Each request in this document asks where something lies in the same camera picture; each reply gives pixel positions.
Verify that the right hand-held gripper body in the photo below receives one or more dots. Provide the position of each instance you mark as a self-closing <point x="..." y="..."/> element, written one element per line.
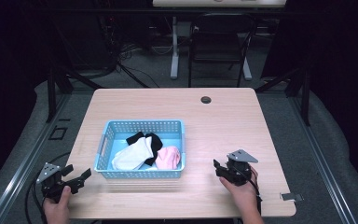
<point x="239" y="169"/>

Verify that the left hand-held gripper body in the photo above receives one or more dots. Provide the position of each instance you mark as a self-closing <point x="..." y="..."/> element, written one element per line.
<point x="52" y="183"/>

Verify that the blue plastic basket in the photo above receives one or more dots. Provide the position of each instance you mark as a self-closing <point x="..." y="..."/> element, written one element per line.
<point x="113" y="146"/>

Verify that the pink sock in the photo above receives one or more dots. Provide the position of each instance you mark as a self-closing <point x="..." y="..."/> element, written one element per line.
<point x="167" y="157"/>

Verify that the white sock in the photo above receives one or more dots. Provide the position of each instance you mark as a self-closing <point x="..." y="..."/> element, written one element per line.
<point x="133" y="155"/>

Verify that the black sock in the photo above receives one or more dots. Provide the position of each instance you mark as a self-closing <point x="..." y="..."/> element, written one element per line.
<point x="156" y="144"/>

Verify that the person's right hand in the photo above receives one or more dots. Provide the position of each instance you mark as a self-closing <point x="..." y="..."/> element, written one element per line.
<point x="243" y="195"/>

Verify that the person's left hand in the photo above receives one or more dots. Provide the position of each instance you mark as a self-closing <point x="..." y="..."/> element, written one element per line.
<point x="57" y="209"/>

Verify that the black metal stand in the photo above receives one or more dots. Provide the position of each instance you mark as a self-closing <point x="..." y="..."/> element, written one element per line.
<point x="301" y="90"/>
<point x="57" y="84"/>

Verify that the black folding chair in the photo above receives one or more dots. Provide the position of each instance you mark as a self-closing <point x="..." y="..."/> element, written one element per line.
<point x="217" y="37"/>

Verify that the white desk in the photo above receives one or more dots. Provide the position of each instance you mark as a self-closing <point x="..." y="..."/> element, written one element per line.
<point x="219" y="2"/>

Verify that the grey metal floor rail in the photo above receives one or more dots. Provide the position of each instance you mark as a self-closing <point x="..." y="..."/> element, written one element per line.
<point x="323" y="161"/>
<point x="28" y="161"/>

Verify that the grey metal bracket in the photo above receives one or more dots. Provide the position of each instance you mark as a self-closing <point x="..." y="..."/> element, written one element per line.
<point x="291" y="196"/>

